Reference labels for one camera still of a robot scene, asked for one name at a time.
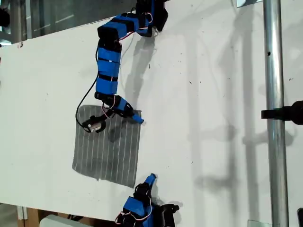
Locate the steel post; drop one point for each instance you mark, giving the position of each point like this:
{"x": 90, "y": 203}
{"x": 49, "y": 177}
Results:
{"x": 274, "y": 71}

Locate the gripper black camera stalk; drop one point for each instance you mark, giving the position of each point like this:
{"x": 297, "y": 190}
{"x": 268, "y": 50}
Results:
{"x": 106, "y": 116}

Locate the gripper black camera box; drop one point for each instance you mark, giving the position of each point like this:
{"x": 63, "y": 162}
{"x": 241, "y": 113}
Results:
{"x": 169, "y": 216}
{"x": 93, "y": 125}

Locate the grey striped towel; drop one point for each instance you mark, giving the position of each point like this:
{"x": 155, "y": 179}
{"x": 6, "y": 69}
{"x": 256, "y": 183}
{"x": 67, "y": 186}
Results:
{"x": 106, "y": 156}

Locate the black round object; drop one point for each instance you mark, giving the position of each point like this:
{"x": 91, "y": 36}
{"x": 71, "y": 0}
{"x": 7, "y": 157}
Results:
{"x": 4, "y": 17}

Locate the black clamp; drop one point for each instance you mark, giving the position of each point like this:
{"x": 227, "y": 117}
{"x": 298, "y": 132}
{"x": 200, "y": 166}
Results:
{"x": 288, "y": 113}

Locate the white box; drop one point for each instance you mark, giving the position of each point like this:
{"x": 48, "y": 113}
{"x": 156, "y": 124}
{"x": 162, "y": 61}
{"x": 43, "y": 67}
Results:
{"x": 56, "y": 222}

